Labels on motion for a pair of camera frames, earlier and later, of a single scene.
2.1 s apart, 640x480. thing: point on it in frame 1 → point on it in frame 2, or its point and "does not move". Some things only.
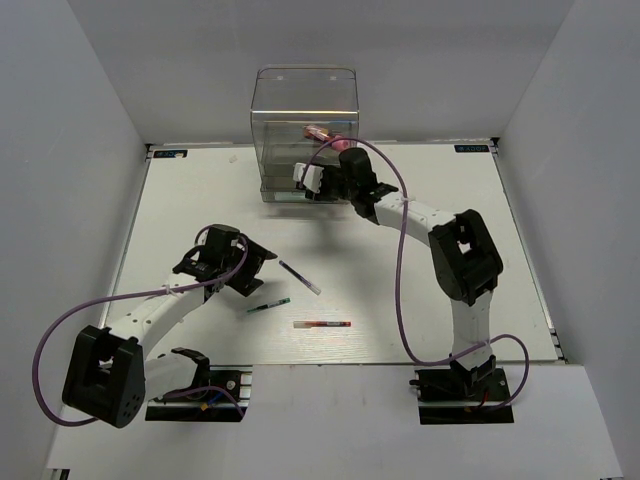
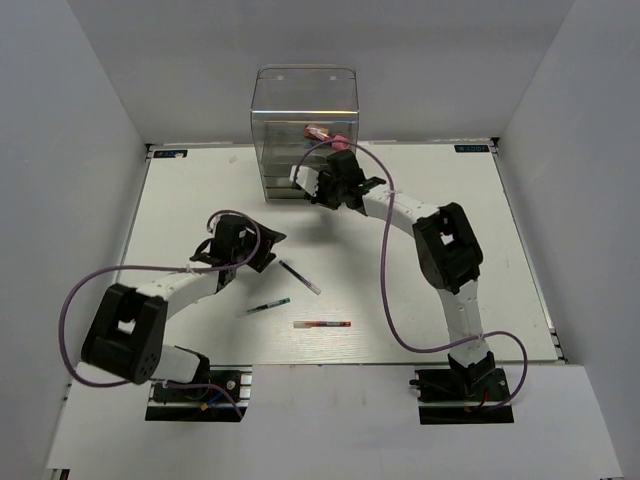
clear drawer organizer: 301,113 does not move
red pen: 311,324 does not move
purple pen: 301,279 does not move
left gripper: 255,257 → 263,238
